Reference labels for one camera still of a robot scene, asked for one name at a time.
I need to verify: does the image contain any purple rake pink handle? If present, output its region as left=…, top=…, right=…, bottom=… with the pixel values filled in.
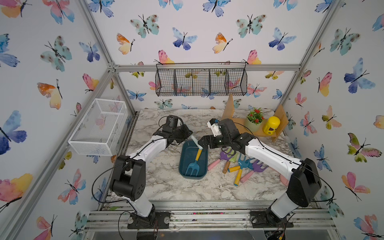
left=240, top=160, right=269, bottom=183
left=208, top=149, right=236, bottom=171

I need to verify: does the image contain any blue rake yellow handle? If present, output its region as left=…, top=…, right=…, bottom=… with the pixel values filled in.
left=185, top=149, right=203, bottom=177

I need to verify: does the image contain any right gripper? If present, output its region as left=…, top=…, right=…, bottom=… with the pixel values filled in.
left=197, top=134, right=232, bottom=149

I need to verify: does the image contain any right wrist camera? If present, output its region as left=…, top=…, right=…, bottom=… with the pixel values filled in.
left=207, top=119, right=222, bottom=137

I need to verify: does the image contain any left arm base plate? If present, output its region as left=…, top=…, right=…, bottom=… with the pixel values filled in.
left=127, top=211, right=171, bottom=230

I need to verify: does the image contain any yellow canister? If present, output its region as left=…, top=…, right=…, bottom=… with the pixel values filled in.
left=263, top=116, right=281, bottom=135

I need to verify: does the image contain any wooden shelf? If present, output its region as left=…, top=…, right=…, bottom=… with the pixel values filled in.
left=221, top=94, right=289, bottom=142

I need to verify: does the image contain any light blue fork white handle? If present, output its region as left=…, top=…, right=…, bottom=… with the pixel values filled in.
left=191, top=135, right=204, bottom=150

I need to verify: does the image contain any black wire wall basket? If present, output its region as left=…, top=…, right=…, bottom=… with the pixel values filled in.
left=155, top=62, right=248, bottom=100

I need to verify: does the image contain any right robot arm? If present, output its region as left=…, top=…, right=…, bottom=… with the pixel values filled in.
left=197, top=119, right=322, bottom=219

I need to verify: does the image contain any teal plastic storage box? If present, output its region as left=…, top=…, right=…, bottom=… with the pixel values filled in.
left=179, top=140, right=209, bottom=180

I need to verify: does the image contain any orange pink sieve shovel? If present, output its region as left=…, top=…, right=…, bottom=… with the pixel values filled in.
left=280, top=175, right=289, bottom=187

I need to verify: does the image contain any white mesh wall basket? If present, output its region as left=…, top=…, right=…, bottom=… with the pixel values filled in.
left=68, top=99, right=128, bottom=156

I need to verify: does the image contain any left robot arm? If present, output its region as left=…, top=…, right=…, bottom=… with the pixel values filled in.
left=109, top=124, right=193, bottom=218

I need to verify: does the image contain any potted red flower plant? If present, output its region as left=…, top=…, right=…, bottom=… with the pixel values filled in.
left=245, top=108, right=265, bottom=133

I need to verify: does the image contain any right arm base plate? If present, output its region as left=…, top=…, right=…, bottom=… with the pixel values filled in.
left=250, top=210, right=294, bottom=228

